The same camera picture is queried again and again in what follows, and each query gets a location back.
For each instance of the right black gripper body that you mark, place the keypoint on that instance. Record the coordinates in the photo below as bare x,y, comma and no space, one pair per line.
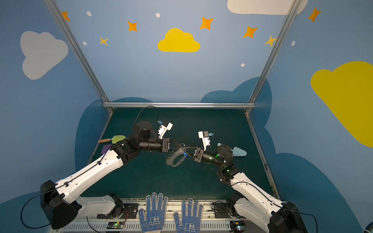
198,154

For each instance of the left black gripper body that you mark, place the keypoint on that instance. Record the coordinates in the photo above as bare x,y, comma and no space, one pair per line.
166,144

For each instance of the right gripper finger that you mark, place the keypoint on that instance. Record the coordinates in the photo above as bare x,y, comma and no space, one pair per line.
190,148
191,155

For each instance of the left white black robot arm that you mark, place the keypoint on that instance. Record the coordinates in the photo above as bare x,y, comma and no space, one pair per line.
62,202

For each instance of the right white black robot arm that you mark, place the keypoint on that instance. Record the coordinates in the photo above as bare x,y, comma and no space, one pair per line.
252,202

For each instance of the light blue toy spatula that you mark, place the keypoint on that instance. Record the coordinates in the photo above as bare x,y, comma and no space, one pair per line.
236,151

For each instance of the purple toy spatula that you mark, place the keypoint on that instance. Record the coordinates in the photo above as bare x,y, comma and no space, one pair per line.
105,149

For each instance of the right blue dotted work glove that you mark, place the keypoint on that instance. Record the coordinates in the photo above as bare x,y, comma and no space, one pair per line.
191,216

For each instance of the blue dotted work glove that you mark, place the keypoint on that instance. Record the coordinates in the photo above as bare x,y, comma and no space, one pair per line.
191,216
152,219

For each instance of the left blue dotted work glove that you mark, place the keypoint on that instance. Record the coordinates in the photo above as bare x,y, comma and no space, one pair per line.
152,219

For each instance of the right green circuit board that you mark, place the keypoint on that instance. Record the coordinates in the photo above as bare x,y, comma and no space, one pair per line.
237,227

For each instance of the green circuit board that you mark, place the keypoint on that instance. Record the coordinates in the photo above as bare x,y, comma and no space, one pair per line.
237,227
115,225

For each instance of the left green circuit board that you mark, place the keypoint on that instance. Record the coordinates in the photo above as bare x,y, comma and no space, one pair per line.
115,225

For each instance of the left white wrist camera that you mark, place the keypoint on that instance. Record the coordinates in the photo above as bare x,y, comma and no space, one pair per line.
164,126

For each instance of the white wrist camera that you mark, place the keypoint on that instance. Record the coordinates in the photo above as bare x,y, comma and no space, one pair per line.
205,137
164,126

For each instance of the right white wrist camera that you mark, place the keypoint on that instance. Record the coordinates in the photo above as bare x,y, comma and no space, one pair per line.
205,137

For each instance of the green toy spatula wooden handle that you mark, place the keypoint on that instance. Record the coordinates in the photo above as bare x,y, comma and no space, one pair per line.
113,140

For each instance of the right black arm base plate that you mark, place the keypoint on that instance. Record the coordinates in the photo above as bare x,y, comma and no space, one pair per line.
228,210

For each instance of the horizontal aluminium frame bar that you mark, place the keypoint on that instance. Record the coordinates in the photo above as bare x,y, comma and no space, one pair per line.
178,105

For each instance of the right aluminium frame post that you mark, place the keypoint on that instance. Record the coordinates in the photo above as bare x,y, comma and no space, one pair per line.
283,32

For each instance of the aluminium frame post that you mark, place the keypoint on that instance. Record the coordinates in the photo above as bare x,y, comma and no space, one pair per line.
68,34
283,32

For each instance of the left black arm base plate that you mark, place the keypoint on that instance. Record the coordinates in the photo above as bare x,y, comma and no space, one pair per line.
122,211

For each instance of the left aluminium frame post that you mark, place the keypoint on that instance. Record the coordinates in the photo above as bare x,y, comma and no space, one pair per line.
68,34

